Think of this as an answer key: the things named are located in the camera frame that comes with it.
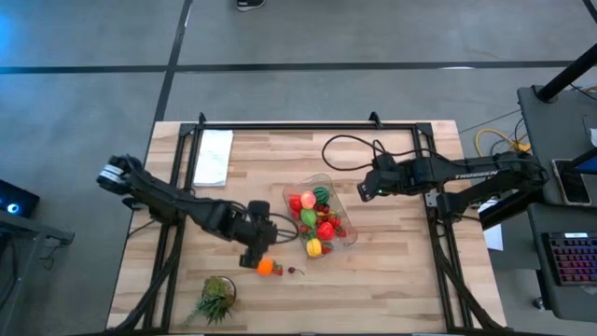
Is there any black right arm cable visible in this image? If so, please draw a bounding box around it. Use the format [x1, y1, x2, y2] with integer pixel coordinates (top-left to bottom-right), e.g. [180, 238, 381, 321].
[320, 133, 439, 173]

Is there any backlit computer keyboard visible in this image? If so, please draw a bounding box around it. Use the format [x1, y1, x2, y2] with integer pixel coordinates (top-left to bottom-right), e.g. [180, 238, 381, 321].
[542, 231, 597, 287]

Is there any blue lit screen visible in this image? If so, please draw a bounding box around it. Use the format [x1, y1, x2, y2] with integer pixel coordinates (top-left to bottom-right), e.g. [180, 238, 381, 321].
[571, 147, 597, 175]

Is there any yellow toy bell pepper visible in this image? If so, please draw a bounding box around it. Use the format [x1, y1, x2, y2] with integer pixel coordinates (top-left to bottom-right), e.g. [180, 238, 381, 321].
[305, 237, 324, 259]

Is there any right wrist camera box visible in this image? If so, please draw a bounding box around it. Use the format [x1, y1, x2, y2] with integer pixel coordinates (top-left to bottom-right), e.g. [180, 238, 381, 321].
[371, 152, 397, 173]

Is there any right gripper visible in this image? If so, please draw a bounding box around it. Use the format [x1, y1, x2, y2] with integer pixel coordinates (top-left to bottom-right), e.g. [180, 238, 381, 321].
[356, 165, 414, 203]

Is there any yellow power cable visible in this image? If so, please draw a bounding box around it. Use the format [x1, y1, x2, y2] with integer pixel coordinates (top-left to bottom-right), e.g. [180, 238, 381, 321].
[474, 128, 532, 158]

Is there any person's shoe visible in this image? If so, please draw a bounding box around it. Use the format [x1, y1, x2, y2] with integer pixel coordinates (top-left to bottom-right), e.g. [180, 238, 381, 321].
[235, 0, 267, 13]

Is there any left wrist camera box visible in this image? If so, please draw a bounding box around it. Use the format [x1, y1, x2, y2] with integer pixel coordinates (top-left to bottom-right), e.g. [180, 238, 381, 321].
[246, 200, 272, 224]

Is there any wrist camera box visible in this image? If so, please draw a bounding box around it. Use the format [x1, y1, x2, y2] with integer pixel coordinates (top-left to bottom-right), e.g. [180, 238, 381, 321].
[371, 152, 397, 173]
[246, 200, 272, 224]

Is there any black device with blue light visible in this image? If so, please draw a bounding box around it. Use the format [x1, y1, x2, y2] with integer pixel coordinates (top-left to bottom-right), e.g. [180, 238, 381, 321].
[0, 179, 41, 218]

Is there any black tablet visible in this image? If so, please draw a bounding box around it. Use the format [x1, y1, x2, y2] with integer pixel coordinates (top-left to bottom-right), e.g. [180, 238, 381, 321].
[551, 158, 592, 206]

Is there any black aluminium frame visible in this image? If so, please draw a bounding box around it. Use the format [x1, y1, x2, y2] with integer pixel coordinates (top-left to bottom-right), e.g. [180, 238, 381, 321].
[104, 119, 512, 336]

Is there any black desk with pole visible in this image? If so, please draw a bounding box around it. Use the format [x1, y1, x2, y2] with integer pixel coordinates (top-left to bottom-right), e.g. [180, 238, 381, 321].
[516, 85, 597, 207]

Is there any gray desk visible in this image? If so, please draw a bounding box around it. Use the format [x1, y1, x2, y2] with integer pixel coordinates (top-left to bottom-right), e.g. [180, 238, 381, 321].
[0, 209, 76, 336]

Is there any white folded paper towel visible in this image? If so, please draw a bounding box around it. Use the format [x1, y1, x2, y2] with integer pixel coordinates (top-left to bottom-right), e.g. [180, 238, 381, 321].
[192, 129, 235, 188]

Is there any potted artificial succulent plant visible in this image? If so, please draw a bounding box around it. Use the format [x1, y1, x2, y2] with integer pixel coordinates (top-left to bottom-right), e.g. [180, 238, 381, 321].
[183, 274, 238, 328]

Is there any clear plastic tupperware container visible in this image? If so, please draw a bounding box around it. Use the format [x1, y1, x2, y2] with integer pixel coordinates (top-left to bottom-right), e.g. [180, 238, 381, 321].
[281, 172, 360, 261]

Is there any light green toy pear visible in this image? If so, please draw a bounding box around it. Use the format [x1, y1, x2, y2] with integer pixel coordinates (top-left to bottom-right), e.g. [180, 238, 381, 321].
[299, 208, 319, 229]

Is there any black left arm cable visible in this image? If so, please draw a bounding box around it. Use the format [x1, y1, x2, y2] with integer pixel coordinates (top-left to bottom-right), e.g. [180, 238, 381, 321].
[268, 212, 300, 245]

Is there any black pole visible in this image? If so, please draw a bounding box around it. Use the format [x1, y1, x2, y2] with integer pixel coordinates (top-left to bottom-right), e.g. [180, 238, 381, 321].
[535, 42, 597, 103]

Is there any orange-red toy tomato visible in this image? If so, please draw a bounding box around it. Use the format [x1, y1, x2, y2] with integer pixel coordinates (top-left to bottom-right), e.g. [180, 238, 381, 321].
[316, 221, 337, 242]

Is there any dark desk with keyboard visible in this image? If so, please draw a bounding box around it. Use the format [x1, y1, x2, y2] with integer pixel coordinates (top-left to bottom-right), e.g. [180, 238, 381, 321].
[526, 203, 597, 323]

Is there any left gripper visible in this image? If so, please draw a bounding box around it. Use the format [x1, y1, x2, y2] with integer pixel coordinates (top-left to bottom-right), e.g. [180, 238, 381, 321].
[218, 204, 281, 270]

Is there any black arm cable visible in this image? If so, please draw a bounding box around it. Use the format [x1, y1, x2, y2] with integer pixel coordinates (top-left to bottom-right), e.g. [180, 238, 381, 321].
[268, 212, 300, 245]
[320, 133, 439, 173]

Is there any white paper sheet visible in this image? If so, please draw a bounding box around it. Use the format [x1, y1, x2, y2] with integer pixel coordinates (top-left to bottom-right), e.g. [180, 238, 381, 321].
[482, 199, 506, 252]

